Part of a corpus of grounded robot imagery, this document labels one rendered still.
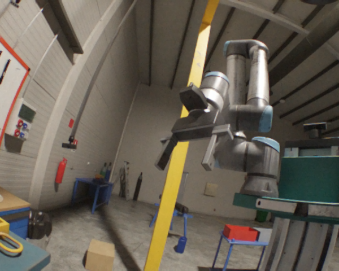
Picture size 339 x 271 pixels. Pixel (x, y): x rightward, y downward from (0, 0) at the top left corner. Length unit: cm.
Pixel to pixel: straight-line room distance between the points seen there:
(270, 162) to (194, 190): 982
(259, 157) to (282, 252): 52
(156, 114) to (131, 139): 206
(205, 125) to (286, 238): 77
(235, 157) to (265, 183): 18
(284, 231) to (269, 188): 27
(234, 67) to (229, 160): 49
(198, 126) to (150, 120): 1037
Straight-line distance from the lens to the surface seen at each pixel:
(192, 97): 46
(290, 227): 102
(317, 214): 75
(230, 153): 87
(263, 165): 84
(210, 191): 1067
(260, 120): 60
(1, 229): 79
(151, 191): 1030
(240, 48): 108
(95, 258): 259
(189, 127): 45
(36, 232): 212
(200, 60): 268
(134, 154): 1038
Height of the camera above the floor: 146
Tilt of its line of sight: 14 degrees up
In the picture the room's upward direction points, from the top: 13 degrees clockwise
